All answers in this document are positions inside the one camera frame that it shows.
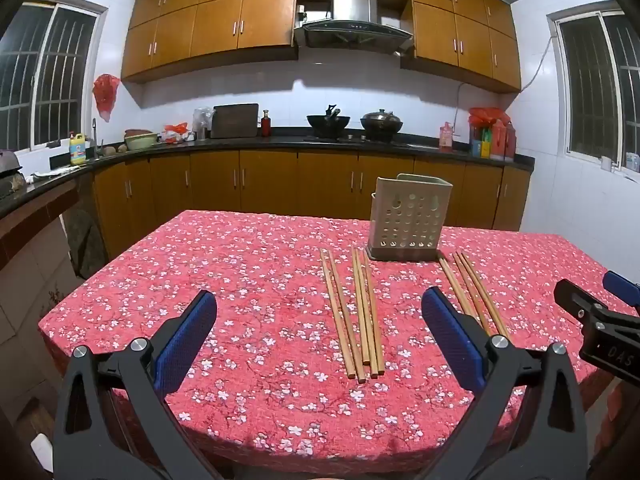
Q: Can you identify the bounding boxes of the clear plastic bag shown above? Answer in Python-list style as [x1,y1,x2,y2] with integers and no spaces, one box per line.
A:
[192,107,216,140]

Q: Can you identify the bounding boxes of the steel range hood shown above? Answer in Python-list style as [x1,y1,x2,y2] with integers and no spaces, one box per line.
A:
[294,0,415,58]

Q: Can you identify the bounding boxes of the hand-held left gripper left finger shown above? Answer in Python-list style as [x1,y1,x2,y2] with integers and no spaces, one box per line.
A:
[52,289,226,480]

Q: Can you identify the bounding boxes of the dark pot with lid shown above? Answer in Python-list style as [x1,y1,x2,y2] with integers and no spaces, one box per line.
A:
[360,108,404,142]

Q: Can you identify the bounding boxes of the wooden base cabinets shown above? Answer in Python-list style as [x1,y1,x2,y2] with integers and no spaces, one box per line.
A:
[92,149,531,261]

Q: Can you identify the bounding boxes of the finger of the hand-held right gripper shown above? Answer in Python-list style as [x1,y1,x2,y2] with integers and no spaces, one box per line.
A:
[554,279,640,342]
[602,270,640,307]

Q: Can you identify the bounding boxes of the black wok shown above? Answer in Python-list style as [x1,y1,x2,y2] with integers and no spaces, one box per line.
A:
[306,105,352,140]

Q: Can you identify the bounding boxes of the dark cloth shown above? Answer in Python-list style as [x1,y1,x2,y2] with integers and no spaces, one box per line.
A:
[65,210,108,278]

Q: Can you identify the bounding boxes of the orange and white bag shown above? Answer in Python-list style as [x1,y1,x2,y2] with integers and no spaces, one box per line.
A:
[161,122,193,143]

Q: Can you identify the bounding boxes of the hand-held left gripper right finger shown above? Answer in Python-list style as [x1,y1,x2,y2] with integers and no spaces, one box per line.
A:
[421,287,591,480]

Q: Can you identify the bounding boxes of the barred window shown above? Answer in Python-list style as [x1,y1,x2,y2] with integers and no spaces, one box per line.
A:
[0,2,108,153]
[547,7,640,173]

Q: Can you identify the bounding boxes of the dark cutting board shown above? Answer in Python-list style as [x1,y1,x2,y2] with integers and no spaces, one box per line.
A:
[210,103,260,139]

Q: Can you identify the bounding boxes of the red bag with boxes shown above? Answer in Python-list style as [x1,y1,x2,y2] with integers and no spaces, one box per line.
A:
[468,107,517,160]

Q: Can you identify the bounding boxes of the red floral tablecloth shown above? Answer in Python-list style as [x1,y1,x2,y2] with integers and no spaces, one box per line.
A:
[37,209,640,466]

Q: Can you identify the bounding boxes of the wooden wall cabinets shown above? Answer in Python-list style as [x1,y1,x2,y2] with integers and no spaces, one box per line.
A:
[121,0,522,93]

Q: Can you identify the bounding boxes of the gas stove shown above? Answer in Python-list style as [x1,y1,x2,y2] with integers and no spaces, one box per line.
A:
[303,135,411,148]

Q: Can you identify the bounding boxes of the green bowl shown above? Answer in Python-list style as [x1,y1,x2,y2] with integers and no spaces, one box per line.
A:
[124,128,157,151]

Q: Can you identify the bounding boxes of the beige perforated utensil holder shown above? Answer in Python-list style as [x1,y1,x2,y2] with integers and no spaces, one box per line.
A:
[365,173,453,262]

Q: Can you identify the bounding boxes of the black kitchen countertop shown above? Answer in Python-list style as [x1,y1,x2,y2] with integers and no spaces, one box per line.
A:
[0,127,536,216]

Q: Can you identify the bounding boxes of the hanging red plastic bag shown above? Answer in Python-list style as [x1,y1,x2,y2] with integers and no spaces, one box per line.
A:
[92,74,122,122]

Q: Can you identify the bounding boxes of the white dish rag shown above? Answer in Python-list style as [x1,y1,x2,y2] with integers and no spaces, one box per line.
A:
[32,167,76,181]

